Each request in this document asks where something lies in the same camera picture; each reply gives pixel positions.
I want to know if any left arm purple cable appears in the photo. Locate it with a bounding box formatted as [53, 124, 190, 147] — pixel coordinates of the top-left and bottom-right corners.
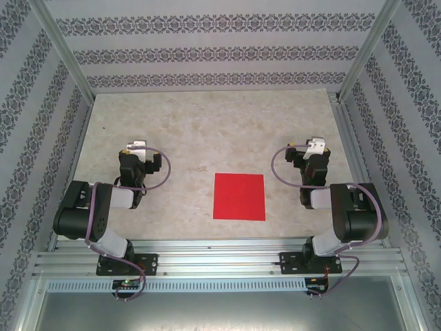
[84, 146, 172, 303]

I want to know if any aluminium side rail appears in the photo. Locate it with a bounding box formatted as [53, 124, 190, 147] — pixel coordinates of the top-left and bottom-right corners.
[46, 99, 96, 251]
[329, 92, 393, 248]

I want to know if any small circuit board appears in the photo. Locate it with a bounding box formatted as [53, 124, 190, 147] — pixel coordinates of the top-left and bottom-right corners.
[112, 279, 141, 290]
[305, 275, 329, 293]

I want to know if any aluminium mounting rail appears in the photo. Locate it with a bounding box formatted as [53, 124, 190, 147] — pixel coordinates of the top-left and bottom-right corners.
[32, 237, 411, 279]

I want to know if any slotted grey cable duct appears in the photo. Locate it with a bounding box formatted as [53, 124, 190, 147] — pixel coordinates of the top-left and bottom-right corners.
[46, 278, 307, 292]

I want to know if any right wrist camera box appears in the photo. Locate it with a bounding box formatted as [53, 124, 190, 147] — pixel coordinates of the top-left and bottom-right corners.
[305, 137, 327, 157]

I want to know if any red square paper sheet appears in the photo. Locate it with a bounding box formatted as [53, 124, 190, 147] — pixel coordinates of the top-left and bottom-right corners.
[212, 172, 267, 221]

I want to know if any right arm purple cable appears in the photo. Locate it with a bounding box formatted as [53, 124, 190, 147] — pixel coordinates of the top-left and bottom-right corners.
[271, 144, 385, 299]

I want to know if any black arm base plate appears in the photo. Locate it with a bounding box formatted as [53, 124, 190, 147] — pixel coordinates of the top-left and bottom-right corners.
[95, 253, 159, 277]
[278, 251, 342, 275]

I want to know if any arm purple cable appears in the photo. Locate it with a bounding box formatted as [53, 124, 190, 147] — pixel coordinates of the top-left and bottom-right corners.
[84, 146, 172, 303]
[271, 144, 385, 299]

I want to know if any grey metal sheet tray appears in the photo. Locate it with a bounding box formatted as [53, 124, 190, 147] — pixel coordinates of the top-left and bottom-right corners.
[13, 276, 428, 331]

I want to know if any aluminium frame post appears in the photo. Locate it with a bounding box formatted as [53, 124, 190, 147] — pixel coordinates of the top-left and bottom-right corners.
[336, 0, 404, 103]
[29, 0, 96, 101]

